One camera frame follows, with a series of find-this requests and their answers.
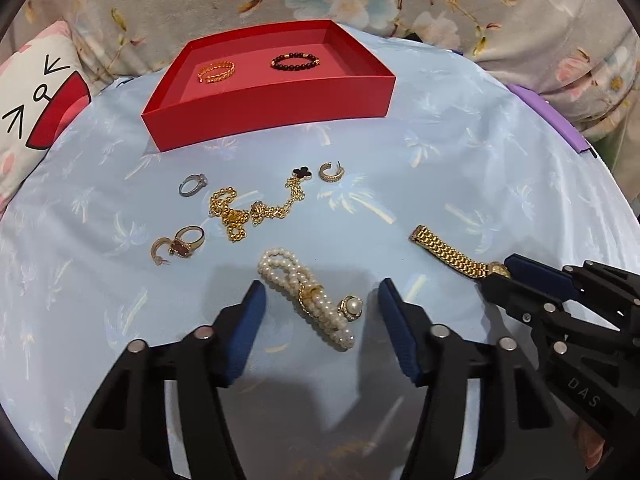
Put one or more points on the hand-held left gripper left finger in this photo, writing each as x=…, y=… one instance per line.
x=245, y=332

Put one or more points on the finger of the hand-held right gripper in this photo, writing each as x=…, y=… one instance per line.
x=537, y=275
x=515, y=300

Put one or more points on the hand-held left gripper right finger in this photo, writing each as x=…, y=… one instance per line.
x=400, y=332

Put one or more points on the gold hoop earring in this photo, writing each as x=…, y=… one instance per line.
x=156, y=250
x=327, y=174

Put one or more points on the red cardboard box tray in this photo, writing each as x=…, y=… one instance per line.
x=280, y=105

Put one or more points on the light blue printed cloth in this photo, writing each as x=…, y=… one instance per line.
x=450, y=160

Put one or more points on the purple plastic object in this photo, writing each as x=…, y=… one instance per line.
x=555, y=117

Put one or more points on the cartoon print pillow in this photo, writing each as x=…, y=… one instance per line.
x=30, y=110

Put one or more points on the grey floral blanket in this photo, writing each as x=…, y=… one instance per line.
x=150, y=10

